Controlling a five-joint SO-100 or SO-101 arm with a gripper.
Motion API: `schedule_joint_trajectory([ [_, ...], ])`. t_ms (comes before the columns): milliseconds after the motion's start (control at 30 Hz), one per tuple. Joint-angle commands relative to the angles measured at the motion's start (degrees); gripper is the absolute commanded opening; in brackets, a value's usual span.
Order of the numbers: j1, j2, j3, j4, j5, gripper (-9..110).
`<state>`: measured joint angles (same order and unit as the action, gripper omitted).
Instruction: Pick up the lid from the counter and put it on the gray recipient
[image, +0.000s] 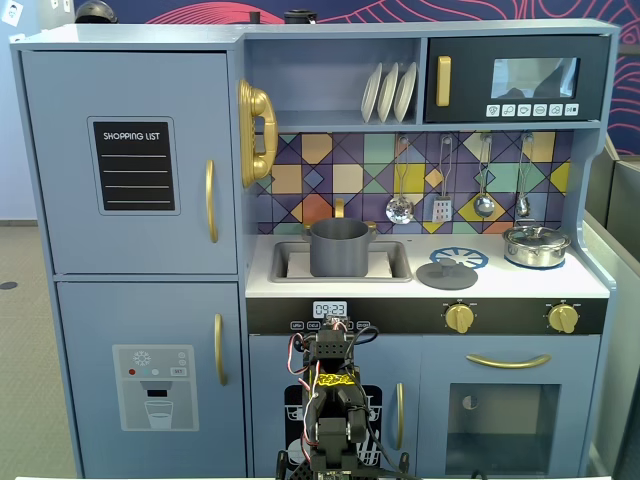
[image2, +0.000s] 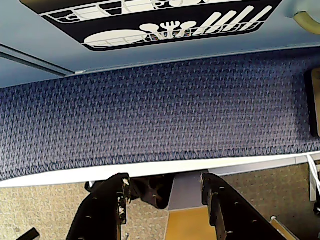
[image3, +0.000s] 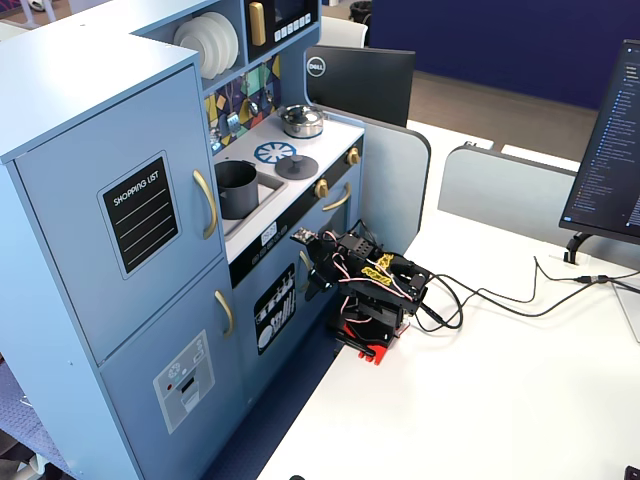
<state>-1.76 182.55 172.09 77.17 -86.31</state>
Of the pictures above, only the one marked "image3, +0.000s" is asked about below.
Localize gold fridge door handle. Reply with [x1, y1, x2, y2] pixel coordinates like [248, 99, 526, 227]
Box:
[192, 168, 219, 241]

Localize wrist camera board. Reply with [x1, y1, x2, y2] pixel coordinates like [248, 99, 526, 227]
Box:
[289, 225, 320, 247]

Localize stainless steel toy pot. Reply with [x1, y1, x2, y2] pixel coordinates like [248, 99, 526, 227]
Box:
[277, 110, 327, 140]

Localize black shopping list board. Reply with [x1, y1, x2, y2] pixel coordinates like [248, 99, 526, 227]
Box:
[96, 150, 183, 281]

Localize gold oven door handle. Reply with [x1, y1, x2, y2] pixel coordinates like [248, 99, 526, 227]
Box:
[321, 182, 353, 213]

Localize colourful geometric backsplash panel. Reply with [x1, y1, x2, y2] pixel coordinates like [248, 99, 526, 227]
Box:
[203, 54, 283, 152]

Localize black toy microwave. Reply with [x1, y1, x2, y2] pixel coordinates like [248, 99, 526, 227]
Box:
[244, 0, 322, 64]

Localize stainless steel pot lid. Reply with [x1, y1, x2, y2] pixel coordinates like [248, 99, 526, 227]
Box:
[278, 103, 325, 127]

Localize red table clamp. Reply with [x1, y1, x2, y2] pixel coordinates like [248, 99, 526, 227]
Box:
[356, 343, 390, 366]

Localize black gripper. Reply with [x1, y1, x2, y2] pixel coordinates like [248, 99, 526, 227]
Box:
[299, 230, 357, 303]

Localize silver toy spatula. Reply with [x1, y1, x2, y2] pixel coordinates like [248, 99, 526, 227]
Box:
[225, 84, 241, 135]

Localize white chair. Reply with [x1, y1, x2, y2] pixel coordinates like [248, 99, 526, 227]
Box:
[316, 15, 370, 50]

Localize white toy plate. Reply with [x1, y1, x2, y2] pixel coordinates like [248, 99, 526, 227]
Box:
[173, 18, 217, 81]
[192, 14, 232, 77]
[202, 10, 241, 72]

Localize gold freezer door handle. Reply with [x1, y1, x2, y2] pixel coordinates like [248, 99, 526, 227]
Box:
[214, 289, 236, 338]

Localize monitor with lit screen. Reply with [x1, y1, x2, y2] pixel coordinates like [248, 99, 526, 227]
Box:
[558, 38, 640, 247]

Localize blue toy kitchen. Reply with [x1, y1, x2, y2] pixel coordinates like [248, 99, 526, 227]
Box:
[0, 0, 367, 480]

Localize black cable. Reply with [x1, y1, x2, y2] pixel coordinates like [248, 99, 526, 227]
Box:
[419, 255, 581, 334]
[414, 272, 640, 332]

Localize dark gray toy pot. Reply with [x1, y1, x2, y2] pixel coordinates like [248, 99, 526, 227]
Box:
[214, 159, 261, 221]

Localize black Dell monitor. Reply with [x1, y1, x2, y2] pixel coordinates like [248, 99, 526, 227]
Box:
[304, 44, 417, 129]

